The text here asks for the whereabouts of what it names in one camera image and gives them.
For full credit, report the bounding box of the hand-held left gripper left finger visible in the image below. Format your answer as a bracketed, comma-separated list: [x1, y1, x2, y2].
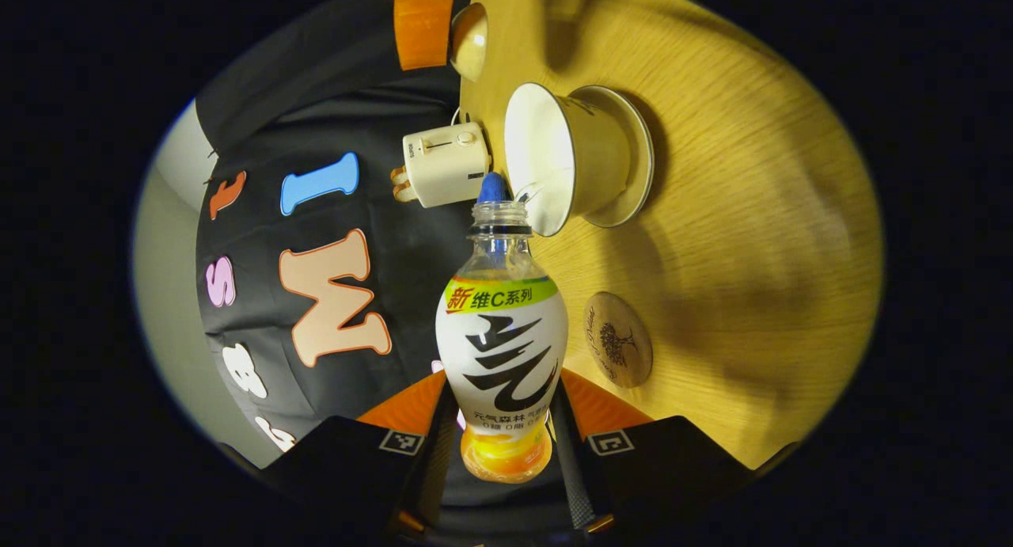
[261, 370, 460, 536]

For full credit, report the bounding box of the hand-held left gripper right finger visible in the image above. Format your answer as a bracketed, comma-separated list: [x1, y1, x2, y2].
[550, 367, 757, 532]

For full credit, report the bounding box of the clear water bottle white label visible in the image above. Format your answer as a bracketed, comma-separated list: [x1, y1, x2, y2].
[434, 200, 569, 484]

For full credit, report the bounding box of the round wooden coaster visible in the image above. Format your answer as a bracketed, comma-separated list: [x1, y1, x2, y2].
[583, 291, 654, 389]

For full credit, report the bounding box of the cream teacup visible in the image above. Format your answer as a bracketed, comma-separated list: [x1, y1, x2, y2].
[504, 82, 634, 237]

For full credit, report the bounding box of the white toaster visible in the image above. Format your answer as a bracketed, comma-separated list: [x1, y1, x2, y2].
[402, 122, 493, 209]

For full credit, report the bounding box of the black backdrop cloth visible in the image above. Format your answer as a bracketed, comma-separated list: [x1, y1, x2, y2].
[194, 0, 571, 453]

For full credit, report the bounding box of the cream saucer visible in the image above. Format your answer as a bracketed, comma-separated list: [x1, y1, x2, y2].
[570, 85, 656, 229]

